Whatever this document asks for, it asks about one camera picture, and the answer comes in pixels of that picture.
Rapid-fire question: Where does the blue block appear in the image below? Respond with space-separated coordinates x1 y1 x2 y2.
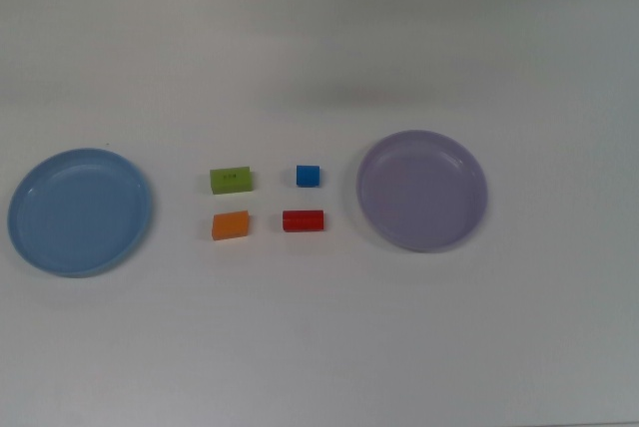
296 164 322 189

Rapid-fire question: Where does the purple plate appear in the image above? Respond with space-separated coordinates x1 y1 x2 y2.
355 129 489 253

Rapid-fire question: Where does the green block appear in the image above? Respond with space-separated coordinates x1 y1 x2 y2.
209 165 252 196

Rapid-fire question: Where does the orange block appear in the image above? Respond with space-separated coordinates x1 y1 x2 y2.
211 210 251 241

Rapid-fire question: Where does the blue plate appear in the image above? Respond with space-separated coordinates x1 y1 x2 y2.
6 148 154 279

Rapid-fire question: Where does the red block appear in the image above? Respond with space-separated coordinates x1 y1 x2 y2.
282 209 326 233

